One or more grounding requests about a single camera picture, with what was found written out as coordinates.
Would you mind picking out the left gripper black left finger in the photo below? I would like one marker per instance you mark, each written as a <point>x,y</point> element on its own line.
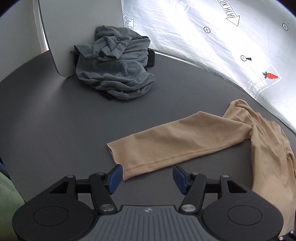
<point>99,185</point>

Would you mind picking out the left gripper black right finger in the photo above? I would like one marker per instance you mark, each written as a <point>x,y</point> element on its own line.
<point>194,186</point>

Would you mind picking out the beige long-sleeve shirt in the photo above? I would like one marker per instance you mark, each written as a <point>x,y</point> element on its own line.
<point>273,161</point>

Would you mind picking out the green fabric object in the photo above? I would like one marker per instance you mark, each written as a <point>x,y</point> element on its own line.
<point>11,201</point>

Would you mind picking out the grey crumpled garment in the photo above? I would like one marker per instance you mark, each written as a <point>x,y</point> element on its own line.
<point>115,63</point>

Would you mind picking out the black garment under grey one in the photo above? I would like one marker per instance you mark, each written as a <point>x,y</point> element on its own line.
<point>150,58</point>

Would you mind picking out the white printed backdrop sheet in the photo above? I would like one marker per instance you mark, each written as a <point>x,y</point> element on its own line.
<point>250,43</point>

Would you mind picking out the white upright panel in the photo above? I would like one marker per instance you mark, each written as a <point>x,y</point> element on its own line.
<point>68,23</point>

